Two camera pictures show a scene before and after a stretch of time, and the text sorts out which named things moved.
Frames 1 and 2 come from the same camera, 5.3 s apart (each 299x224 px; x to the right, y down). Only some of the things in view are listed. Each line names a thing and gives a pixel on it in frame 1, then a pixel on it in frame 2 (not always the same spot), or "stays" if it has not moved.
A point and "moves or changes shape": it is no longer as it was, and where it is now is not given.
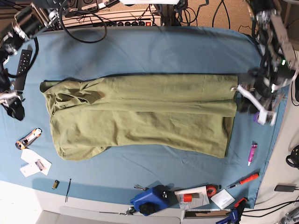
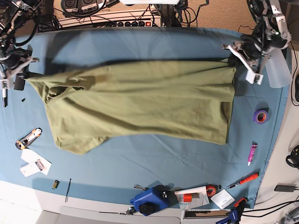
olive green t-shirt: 182,114 moves or changes shape
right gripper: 266,102 -> 251,60
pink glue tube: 254,145 stays
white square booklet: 223,199 stays
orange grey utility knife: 25,141 stays
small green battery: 55,184 stays
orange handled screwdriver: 248,178 stays
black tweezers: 67,191 stays
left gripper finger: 15,103 -> 27,74
